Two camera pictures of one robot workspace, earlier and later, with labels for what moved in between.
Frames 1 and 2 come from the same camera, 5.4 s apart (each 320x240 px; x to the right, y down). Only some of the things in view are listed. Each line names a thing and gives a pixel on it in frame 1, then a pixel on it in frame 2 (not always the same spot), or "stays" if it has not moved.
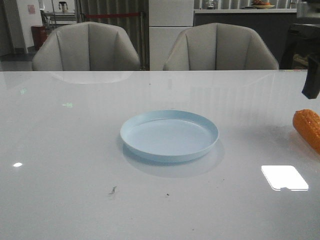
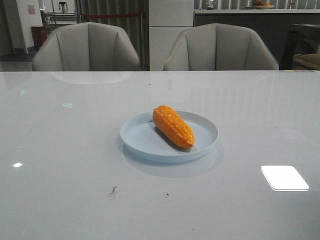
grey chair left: (86, 46) stays
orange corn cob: (307, 123) to (168, 122)
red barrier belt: (112, 15) stays
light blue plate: (167, 136) stays
